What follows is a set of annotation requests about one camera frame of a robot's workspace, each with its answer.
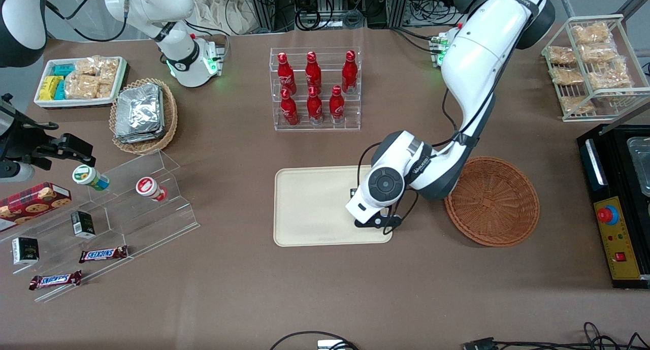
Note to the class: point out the green lid yogurt cup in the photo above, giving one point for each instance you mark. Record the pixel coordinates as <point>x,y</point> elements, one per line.
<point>89,177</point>

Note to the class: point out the white rectangular snack bin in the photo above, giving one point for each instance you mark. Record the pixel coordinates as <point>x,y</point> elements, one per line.
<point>76,103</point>

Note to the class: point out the light tan wicker basket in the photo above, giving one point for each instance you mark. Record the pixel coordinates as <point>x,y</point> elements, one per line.
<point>170,116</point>

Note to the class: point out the beige plastic tray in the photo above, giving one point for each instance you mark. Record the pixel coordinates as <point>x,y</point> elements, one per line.
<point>310,208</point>

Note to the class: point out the small black carton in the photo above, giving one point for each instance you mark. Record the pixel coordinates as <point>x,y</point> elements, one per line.
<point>83,224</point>
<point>25,251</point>

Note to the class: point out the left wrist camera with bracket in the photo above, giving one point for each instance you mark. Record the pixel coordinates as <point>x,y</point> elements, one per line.
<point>381,222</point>

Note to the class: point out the yellow snack packet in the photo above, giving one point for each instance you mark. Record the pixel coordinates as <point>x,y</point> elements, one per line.
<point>50,88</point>

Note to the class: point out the clear acrylic stepped stand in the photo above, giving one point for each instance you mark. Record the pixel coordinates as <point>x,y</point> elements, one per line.
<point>147,223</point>

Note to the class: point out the clear bag rice crisps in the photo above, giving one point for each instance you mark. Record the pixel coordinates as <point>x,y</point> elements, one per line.
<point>87,66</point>
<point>109,68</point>
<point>105,90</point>
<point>81,87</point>

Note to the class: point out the red lid yogurt cup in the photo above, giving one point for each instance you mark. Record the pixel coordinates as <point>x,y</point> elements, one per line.
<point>148,187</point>

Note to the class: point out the clear acrylic bottle rack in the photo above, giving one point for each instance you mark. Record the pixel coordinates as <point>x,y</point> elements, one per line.
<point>350,111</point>

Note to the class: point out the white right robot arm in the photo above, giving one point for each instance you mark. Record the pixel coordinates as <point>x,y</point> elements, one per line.
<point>177,4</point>

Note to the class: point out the black appliance housing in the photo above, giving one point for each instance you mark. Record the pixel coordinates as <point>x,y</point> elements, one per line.
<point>617,162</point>

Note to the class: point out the red emergency stop button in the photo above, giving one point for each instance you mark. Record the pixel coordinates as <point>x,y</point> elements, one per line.
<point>607,215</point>

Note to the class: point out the teal snack packet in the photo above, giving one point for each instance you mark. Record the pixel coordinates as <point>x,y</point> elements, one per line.
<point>63,70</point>
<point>60,90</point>

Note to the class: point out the grey plug connector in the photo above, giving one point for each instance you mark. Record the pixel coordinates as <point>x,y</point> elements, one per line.
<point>332,345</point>

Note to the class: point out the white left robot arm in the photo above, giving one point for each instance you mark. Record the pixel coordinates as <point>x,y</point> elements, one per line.
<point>477,55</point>

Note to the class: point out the clear bag brown snacks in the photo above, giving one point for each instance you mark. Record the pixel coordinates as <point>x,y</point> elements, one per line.
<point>576,105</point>
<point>609,80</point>
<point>591,33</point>
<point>598,54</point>
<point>566,75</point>
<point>561,55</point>

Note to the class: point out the silver foil pack stack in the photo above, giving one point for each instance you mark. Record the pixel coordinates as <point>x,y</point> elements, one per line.
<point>138,111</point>

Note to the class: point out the black plug connector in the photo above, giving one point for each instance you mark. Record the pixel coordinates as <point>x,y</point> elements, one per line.
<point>480,344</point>

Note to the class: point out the red cola bottle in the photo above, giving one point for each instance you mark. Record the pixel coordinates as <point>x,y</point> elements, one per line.
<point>313,73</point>
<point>315,108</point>
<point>289,111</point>
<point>336,107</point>
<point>286,75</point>
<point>349,73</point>

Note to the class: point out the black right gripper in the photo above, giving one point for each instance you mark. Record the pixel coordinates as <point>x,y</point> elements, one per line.
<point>24,139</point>

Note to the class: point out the red cookie box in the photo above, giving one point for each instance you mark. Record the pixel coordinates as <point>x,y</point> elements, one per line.
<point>30,202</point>

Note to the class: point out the yellow control panel box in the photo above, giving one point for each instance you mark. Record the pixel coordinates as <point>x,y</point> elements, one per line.
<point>622,248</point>

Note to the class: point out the brown snickers bar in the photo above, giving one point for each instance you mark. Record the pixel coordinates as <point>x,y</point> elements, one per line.
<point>55,280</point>
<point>103,254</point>

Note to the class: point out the metal equipment frame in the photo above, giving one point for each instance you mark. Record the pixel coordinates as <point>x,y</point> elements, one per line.
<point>315,4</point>

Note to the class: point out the brown wicker basket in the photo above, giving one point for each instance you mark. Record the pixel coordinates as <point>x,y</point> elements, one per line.
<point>497,208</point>

